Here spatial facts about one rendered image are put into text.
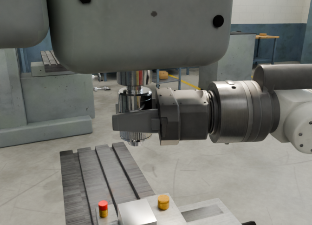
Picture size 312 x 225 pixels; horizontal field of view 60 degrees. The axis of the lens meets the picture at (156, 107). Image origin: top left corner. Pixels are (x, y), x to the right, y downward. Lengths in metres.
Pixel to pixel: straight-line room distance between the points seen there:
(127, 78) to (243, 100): 0.15
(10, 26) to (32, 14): 0.02
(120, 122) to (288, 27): 9.55
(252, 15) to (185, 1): 8.60
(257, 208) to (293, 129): 1.94
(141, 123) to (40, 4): 0.19
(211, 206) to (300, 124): 0.31
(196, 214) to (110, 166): 0.38
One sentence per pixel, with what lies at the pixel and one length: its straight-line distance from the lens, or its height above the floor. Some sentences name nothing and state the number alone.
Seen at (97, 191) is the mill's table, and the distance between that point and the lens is 0.78.
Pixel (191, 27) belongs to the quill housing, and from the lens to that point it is 0.28.
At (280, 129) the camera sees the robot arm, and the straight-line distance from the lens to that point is 0.41.
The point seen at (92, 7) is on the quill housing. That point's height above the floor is 1.37.
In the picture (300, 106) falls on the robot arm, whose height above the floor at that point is 1.26.
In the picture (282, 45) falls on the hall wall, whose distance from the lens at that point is 9.78.
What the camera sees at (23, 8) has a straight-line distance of 0.23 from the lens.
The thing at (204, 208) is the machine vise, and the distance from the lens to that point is 0.61.
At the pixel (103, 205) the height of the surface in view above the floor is 1.05.
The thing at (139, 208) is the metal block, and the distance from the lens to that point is 0.48.
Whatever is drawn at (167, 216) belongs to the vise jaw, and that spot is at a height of 1.03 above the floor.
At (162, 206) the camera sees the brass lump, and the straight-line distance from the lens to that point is 0.53.
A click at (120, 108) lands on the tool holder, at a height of 1.25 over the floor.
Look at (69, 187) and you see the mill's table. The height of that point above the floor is 0.92.
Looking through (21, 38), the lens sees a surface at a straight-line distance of 0.23.
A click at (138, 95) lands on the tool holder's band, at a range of 0.35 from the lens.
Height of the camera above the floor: 1.36
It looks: 18 degrees down
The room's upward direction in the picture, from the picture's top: straight up
